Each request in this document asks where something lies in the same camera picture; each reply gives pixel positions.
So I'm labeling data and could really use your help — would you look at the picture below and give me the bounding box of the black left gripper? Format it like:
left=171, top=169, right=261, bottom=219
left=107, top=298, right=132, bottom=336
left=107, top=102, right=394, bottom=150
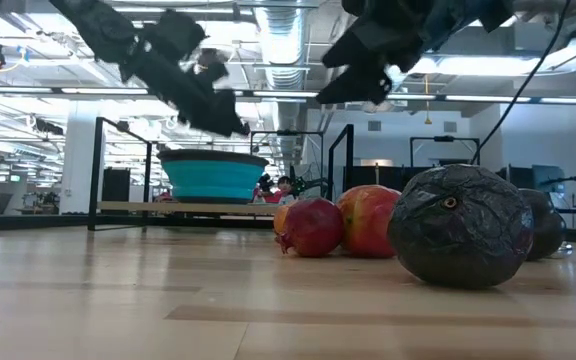
left=117, top=44, right=252, bottom=137

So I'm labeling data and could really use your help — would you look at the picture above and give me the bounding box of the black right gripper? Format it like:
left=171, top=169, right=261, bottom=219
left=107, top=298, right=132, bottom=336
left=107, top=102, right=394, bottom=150
left=315, top=0, right=469, bottom=106

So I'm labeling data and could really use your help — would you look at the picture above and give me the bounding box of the blue collapsible bowl grey rim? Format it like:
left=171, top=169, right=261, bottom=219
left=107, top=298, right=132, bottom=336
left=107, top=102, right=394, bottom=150
left=156, top=148, right=270, bottom=205

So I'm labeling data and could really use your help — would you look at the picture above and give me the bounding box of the small orange fruit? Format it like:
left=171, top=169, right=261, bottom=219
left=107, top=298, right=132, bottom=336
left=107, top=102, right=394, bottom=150
left=272, top=203, right=294, bottom=237

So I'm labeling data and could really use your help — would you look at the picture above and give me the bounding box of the red yellow apple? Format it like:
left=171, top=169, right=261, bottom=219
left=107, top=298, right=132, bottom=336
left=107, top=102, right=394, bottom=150
left=336, top=184, right=402, bottom=259

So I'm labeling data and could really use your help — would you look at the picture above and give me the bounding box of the red pomegranate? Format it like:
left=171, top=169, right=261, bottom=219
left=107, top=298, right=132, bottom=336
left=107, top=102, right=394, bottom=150
left=275, top=198, right=345, bottom=259

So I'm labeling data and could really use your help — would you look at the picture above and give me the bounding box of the black crinkled round fruit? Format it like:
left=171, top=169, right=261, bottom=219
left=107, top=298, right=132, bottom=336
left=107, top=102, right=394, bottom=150
left=386, top=163, right=535, bottom=290

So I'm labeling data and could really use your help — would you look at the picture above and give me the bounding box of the black metal upright arch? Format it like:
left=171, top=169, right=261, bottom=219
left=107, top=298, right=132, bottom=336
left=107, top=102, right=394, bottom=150
left=326, top=123, right=355, bottom=201

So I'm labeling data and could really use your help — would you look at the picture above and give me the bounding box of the person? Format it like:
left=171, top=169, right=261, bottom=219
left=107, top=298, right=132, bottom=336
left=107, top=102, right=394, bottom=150
left=275, top=175, right=298, bottom=206

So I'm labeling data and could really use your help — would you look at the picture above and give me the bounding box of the long overhead light bar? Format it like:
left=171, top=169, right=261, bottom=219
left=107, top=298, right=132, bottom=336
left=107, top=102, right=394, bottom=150
left=0, top=85, right=576, bottom=106

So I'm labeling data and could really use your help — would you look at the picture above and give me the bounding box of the black low partition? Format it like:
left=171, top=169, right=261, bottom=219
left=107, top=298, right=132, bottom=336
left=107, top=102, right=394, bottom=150
left=342, top=164, right=537, bottom=201

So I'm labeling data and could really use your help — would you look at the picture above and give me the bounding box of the black cabinet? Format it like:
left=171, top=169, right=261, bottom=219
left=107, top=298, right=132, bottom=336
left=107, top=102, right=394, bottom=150
left=101, top=167, right=132, bottom=204

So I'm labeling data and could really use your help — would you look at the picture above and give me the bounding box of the raised wooden board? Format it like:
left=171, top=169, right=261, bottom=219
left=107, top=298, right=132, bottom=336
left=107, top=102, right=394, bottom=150
left=96, top=201, right=282, bottom=218

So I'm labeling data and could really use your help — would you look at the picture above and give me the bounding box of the white building column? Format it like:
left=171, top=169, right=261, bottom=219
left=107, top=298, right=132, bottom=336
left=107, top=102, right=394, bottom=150
left=60, top=99, right=105, bottom=216

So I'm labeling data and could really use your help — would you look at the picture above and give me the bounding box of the blue background screen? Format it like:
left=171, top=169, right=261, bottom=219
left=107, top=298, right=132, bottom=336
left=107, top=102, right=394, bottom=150
left=532, top=164, right=568, bottom=194

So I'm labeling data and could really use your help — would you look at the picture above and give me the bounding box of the dark purple eggplant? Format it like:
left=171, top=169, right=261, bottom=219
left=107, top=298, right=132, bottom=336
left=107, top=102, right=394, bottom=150
left=517, top=188, right=568, bottom=262

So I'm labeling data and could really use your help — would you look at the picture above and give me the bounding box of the small silver metal object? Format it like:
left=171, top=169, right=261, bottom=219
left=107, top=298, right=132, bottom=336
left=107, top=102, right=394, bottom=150
left=550, top=241, right=574, bottom=259

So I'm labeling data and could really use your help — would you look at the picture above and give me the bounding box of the black background rig frame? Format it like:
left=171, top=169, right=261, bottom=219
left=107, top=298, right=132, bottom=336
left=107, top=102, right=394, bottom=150
left=249, top=129, right=325, bottom=166
left=409, top=135, right=482, bottom=169

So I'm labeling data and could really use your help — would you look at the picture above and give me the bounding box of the silver spiral air duct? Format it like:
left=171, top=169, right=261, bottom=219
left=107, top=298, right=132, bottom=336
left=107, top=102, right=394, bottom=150
left=255, top=0, right=310, bottom=91

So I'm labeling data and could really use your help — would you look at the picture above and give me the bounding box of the yellow hanging cord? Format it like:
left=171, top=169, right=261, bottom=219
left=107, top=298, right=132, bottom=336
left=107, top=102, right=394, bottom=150
left=422, top=74, right=433, bottom=126

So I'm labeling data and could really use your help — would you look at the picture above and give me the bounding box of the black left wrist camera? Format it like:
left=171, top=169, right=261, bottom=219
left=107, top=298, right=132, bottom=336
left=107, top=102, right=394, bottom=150
left=140, top=8, right=208, bottom=56

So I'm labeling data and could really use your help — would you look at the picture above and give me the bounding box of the black metal table frame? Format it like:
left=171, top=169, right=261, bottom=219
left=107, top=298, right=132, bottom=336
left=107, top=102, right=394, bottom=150
left=86, top=116, right=155, bottom=233

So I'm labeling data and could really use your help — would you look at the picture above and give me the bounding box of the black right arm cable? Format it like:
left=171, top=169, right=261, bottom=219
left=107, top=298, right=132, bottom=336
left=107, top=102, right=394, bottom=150
left=469, top=0, right=573, bottom=166

